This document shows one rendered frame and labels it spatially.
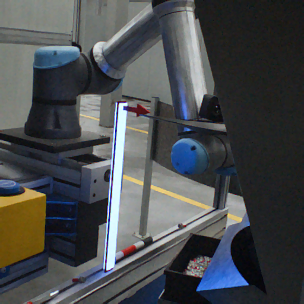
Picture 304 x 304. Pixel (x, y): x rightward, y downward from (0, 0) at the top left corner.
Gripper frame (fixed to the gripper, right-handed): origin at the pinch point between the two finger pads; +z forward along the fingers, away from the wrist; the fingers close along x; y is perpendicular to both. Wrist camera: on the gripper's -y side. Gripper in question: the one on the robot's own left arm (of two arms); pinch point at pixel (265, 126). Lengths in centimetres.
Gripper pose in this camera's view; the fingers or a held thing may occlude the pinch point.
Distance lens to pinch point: 82.5
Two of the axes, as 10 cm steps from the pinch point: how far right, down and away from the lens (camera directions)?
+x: -1.9, 9.6, 2.0
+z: 0.7, 2.2, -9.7
